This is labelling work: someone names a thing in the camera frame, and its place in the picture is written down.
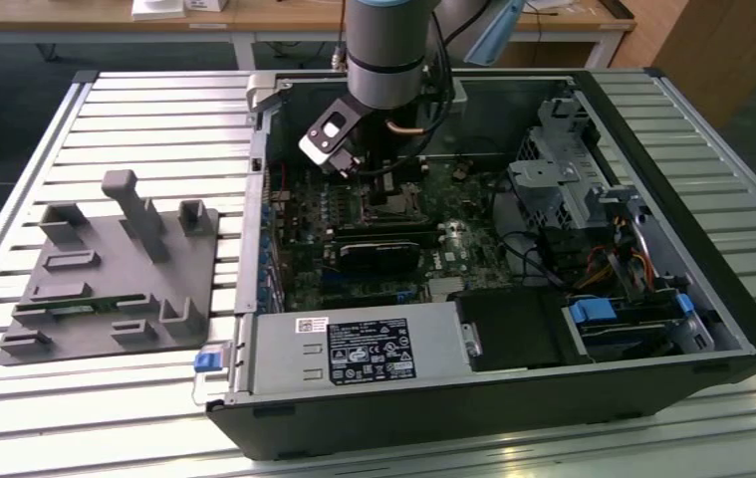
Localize black RAM slot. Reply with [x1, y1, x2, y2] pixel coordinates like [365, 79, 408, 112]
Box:
[332, 224, 436, 237]
[333, 232, 438, 246]

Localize silver drive cage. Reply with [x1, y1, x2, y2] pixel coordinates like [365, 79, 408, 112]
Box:
[506, 97, 650, 235]

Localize wooden desk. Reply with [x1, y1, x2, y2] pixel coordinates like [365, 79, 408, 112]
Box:
[0, 0, 637, 71]

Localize CPU socket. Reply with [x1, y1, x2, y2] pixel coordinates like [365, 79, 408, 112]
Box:
[353, 182, 429, 224]

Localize black PC case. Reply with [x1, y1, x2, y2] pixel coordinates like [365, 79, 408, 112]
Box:
[202, 67, 756, 462]

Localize yellow orange power wires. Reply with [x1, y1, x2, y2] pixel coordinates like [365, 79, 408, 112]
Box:
[574, 243, 658, 293]

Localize pale blue teach pendant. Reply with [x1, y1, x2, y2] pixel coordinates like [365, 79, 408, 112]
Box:
[466, 0, 526, 66]

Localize wooden cabinet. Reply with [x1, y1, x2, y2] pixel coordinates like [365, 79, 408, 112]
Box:
[608, 0, 756, 128]

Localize green motherboard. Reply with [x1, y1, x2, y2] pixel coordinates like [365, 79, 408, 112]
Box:
[262, 158, 505, 313]

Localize black graphics card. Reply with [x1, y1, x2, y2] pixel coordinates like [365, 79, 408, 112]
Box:
[334, 239, 422, 274]

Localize silver chipset heat sink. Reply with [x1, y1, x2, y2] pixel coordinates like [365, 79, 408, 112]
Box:
[426, 277, 470, 301]

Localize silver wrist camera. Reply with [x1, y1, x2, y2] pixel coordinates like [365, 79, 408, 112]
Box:
[295, 97, 362, 175]

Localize green RAM stick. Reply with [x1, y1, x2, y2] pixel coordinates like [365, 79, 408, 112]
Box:
[43, 295, 147, 316]

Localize grey parts rack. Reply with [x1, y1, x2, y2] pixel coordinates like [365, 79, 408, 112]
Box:
[0, 168, 221, 368]

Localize silver power supply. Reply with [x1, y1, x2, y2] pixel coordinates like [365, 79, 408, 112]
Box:
[241, 301, 473, 399]

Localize grey case latch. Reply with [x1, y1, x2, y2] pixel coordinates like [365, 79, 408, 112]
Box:
[242, 74, 293, 117]

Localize blue case latch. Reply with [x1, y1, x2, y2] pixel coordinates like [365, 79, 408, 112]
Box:
[193, 348, 229, 373]

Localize black plastic shroud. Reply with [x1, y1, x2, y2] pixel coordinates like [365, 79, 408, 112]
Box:
[449, 287, 590, 373]

